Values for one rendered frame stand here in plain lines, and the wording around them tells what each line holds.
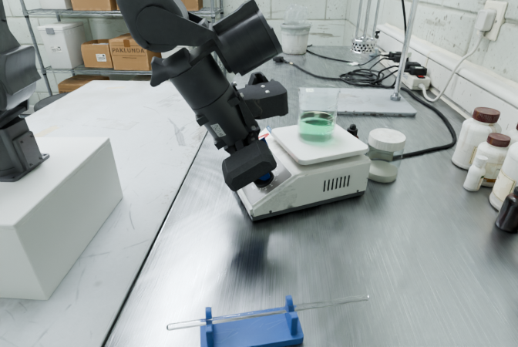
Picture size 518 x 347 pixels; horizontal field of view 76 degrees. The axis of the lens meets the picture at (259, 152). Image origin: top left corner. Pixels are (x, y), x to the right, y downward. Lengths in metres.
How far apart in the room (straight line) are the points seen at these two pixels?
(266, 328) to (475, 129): 0.50
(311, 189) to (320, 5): 2.54
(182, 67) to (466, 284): 0.41
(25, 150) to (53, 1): 2.68
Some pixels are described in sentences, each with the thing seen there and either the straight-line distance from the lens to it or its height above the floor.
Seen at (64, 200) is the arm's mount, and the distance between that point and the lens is 0.46.
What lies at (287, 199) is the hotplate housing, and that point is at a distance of 0.49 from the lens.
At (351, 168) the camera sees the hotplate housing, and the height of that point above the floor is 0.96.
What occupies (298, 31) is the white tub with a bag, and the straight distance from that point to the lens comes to 1.56.
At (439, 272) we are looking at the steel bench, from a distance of 0.48.
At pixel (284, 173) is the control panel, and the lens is 0.49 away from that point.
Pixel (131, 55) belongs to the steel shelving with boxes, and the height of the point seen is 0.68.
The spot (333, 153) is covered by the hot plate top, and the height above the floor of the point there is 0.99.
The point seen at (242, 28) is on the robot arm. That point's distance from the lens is 0.38.
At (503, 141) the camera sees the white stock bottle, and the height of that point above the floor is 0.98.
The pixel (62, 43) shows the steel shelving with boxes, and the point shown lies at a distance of 3.05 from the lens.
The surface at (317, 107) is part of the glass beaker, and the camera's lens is 0.49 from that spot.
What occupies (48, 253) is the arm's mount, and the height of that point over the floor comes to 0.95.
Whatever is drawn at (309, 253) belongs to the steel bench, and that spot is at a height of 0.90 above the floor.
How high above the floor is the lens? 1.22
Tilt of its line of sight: 28 degrees down
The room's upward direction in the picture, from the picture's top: straight up
